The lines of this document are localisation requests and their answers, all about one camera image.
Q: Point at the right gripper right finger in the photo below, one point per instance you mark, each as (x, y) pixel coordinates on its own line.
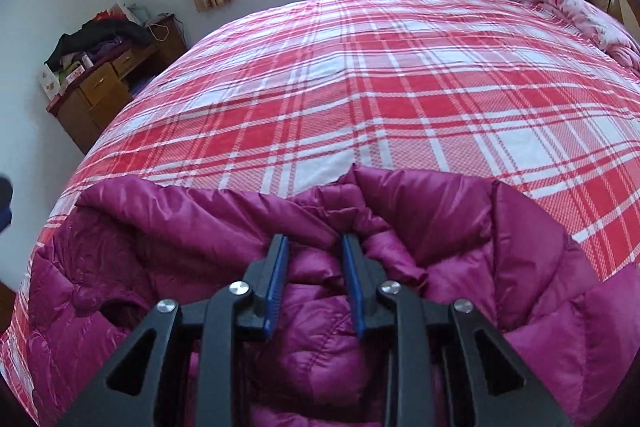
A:
(446, 364)

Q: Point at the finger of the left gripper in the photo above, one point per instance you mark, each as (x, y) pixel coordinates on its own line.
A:
(6, 194)

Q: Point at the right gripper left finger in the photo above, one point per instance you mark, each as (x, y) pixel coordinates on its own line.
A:
(186, 361)

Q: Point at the magenta quilted down jacket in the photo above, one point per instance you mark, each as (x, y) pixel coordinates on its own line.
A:
(129, 243)

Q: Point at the pile of dark clothes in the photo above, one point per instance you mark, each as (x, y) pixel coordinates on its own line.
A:
(95, 32)

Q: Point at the wooden desk cabinet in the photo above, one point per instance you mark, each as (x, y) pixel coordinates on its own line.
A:
(96, 97)

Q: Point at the white gift box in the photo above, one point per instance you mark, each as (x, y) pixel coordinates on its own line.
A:
(49, 82)

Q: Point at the red plaid bed sheet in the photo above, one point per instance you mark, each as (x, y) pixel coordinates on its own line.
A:
(291, 97)

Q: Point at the pink floral quilt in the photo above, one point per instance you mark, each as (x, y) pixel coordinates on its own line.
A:
(604, 31)

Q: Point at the wooden headboard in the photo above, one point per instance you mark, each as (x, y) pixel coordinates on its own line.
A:
(623, 11)

